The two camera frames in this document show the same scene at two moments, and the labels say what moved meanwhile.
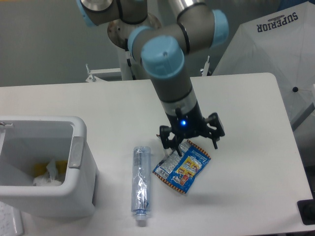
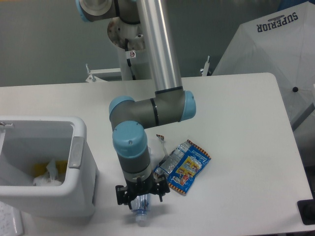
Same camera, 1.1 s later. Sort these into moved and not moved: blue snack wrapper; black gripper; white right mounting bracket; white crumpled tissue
Moved: black gripper
Not moved: white right mounting bracket; blue snack wrapper; white crumpled tissue
